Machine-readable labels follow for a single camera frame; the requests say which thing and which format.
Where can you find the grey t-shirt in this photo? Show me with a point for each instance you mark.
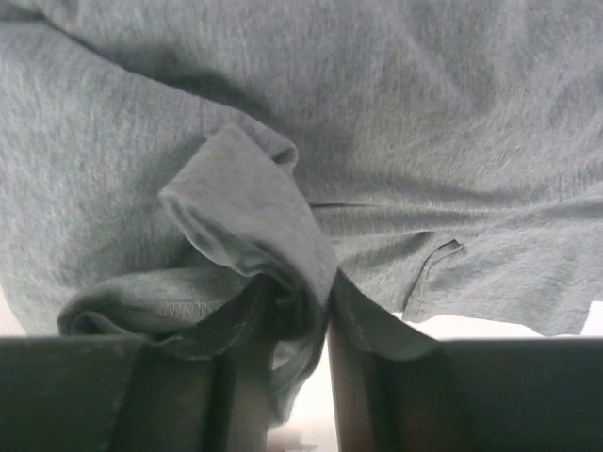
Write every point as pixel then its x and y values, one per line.
pixel 446 156

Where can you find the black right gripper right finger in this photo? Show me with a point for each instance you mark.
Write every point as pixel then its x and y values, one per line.
pixel 398 389

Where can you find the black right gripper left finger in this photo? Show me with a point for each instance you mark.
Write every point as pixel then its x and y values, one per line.
pixel 203 389

